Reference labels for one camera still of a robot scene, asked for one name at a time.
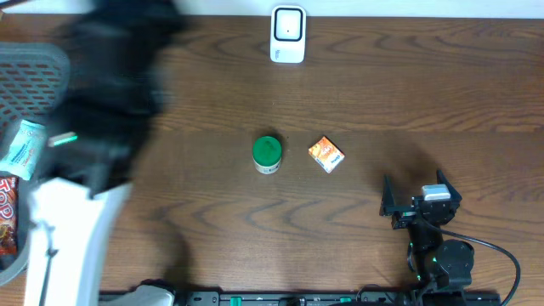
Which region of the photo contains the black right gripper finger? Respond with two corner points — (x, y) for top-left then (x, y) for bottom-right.
(436, 169), (462, 201)
(379, 175), (396, 217)

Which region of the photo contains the small orange box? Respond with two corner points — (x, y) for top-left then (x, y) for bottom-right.
(309, 136), (345, 173)

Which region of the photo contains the green lid jar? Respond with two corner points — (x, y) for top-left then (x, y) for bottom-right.
(252, 136), (282, 174)

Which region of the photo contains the teal wet wipes pack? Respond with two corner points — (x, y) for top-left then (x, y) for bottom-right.
(1, 120), (47, 181)

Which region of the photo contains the red chocolate bar wrapper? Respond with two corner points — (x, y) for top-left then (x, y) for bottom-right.
(0, 176), (19, 256)

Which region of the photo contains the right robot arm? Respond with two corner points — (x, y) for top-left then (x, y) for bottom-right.
(379, 171), (474, 305)

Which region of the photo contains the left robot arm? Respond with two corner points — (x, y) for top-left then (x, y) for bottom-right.
(24, 0), (187, 305)

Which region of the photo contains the white barcode scanner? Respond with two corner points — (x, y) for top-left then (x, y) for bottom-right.
(269, 5), (307, 64)

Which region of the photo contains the grey plastic mesh basket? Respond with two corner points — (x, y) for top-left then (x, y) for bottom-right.
(1, 42), (71, 286)

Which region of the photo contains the black mounting rail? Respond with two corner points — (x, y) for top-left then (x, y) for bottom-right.
(99, 290), (502, 306)

